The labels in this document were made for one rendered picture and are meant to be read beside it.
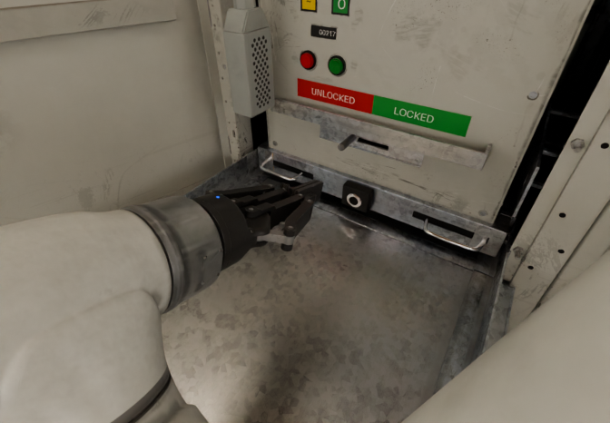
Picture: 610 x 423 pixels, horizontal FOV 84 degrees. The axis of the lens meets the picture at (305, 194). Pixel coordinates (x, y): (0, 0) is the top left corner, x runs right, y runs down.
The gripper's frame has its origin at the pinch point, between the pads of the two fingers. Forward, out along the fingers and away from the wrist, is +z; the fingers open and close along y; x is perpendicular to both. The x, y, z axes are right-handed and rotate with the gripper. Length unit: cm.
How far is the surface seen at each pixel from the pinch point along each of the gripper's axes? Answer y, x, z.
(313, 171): -11.4, -3.8, 23.3
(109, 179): -42.9, -11.4, -3.2
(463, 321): 25.1, -14.7, 11.3
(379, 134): 3.3, 8.6, 15.9
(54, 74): -43.2, 8.1, -11.5
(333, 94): -8.1, 13.0, 18.5
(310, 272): 0.3, -16.5, 7.2
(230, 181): -27.5, -10.3, 15.3
